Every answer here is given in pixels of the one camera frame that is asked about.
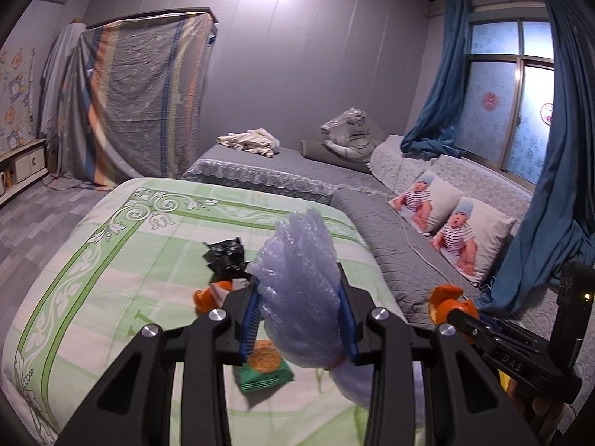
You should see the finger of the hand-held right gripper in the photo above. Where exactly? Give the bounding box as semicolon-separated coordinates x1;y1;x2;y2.
446;309;517;349

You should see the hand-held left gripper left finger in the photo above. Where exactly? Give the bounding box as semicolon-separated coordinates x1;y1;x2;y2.
53;281;263;446

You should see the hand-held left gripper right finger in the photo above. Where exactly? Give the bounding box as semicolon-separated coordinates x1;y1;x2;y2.
335;262;542;446

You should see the orange plastic bag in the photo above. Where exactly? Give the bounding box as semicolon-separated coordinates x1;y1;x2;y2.
427;283;479;330
194;280;233;315

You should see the green snack packet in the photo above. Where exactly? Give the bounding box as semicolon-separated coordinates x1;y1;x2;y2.
234;338;295;393

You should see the purple foam net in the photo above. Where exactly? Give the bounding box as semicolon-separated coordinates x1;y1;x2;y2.
251;209;373;410

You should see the small black plastic bag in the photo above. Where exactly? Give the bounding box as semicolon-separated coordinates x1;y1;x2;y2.
202;237;247;275

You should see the person's right hand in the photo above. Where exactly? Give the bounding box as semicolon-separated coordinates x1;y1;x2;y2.
511;381;559;446

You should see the baby print pillow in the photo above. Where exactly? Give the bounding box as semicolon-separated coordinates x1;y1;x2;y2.
389;170;466;235
430;196;518;287

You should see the grey quilted sofa mat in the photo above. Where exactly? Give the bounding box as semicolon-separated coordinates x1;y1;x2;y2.
330;188;559;330

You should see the blue curtain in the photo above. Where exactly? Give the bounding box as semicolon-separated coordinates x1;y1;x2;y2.
479;0;595;314
401;0;472;161

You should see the grey bed cover lace edge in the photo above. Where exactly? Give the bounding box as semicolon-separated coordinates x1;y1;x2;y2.
181;142;391;205

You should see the grey lace sofa cover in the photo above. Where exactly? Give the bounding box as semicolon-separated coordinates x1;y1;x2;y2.
369;135;563;349

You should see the grey bolster pillow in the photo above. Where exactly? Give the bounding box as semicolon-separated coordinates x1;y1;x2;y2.
300;138;373;175

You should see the frosted glass window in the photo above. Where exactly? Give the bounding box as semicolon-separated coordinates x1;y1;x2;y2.
460;19;556;191

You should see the white tiger plush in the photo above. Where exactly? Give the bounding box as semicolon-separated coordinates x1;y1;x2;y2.
321;108;386;163

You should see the pile of beige clothes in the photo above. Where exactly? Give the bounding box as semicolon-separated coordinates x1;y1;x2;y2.
216;127;282;158

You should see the striped cloth over wardrobe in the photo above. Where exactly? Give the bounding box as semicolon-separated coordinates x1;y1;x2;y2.
58;8;215;191

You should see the low white cabinet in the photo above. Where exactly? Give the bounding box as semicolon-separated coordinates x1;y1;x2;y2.
0;137;49;205

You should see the grey hanging cloth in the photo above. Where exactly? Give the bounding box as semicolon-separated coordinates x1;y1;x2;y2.
39;21;87;138

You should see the white cable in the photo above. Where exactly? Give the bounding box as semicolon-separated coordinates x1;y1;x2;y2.
404;227;493;289

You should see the cartoon print wall cloth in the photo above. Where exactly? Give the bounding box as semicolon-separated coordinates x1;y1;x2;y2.
0;46;38;156

